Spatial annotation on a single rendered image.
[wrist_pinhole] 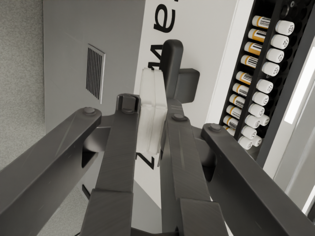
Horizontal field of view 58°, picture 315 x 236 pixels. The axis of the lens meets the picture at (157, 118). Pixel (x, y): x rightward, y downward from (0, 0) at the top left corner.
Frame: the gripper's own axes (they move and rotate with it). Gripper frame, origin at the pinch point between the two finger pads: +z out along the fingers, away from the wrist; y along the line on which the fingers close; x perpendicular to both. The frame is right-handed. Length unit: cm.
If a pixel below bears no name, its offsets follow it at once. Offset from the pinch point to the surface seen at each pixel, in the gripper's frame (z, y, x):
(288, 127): 9.8, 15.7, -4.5
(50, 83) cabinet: 75, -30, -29
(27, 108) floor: 84, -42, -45
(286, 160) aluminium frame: 8.6, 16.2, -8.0
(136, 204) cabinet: 29.1, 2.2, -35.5
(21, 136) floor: 83, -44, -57
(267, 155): 10.6, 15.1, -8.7
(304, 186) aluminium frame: 6.4, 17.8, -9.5
